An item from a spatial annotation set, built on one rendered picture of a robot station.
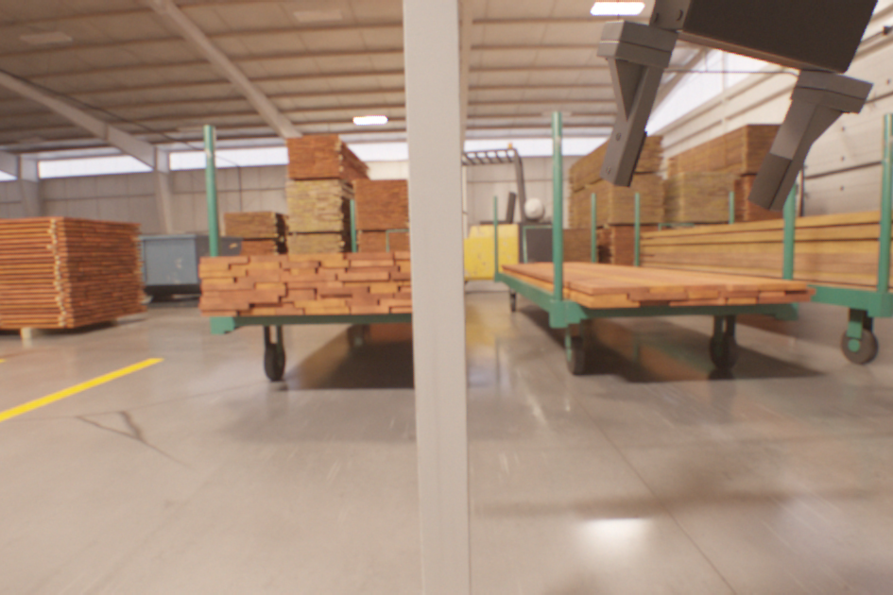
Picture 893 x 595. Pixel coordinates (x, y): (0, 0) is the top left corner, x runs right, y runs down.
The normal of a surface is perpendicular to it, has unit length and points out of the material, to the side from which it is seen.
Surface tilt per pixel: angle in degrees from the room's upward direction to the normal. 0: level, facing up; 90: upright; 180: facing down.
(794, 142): 82
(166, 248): 90
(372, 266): 90
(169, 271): 90
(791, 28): 113
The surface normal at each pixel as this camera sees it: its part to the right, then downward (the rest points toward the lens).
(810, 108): -0.98, -0.09
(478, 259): -0.23, 0.10
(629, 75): 0.10, 0.48
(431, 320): -0.02, 0.10
